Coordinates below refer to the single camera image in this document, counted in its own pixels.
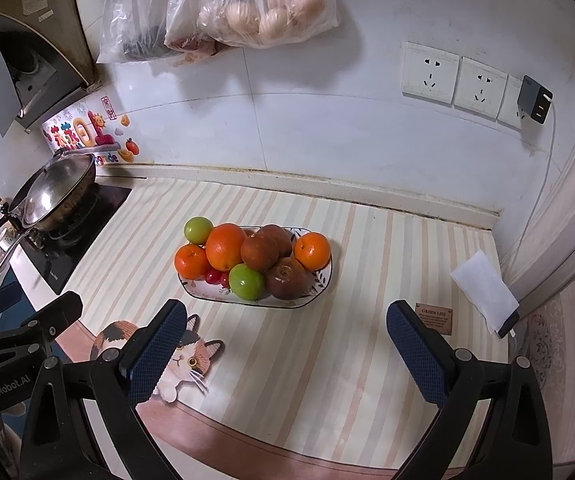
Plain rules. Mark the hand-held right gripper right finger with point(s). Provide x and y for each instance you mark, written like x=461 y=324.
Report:
x=417 y=355

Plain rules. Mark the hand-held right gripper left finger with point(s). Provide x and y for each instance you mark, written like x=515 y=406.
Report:
x=155 y=355

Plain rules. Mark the small orange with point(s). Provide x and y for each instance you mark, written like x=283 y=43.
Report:
x=312 y=251
x=190 y=261

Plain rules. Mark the green round fruit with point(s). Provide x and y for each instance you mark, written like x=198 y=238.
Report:
x=246 y=282
x=197 y=230

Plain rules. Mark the floral ceramic plate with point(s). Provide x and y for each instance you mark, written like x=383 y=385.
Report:
x=318 y=281

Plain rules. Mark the large orange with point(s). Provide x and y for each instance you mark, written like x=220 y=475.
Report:
x=225 y=247

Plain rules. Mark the dark red apple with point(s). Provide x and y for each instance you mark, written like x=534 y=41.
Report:
x=287 y=277
x=283 y=239

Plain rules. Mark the brown mat label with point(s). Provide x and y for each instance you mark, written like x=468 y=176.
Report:
x=434 y=318

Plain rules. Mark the black cooktop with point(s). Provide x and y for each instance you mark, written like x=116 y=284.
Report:
x=85 y=230

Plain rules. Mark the dark electronic device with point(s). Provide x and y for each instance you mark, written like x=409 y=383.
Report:
x=510 y=326

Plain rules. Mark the striped table mat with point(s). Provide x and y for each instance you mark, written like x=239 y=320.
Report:
x=317 y=360

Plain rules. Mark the metal wok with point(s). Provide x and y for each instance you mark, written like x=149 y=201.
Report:
x=52 y=190

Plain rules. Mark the range hood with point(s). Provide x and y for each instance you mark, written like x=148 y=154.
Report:
x=22 y=70

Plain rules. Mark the dark plug-in charger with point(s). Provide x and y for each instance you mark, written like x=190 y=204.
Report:
x=535 y=102

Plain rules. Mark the clear plastic bag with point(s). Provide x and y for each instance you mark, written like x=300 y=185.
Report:
x=132 y=35

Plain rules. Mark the plastic bag of meat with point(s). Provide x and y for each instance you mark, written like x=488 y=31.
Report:
x=187 y=35

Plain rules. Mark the plastic bag of eggs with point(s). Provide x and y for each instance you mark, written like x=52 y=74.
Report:
x=267 y=15

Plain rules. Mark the colourful wall stickers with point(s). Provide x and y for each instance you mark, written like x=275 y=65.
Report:
x=82 y=132

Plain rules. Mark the white wall outlet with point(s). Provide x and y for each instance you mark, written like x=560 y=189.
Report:
x=430 y=72
x=480 y=87
x=507 y=105

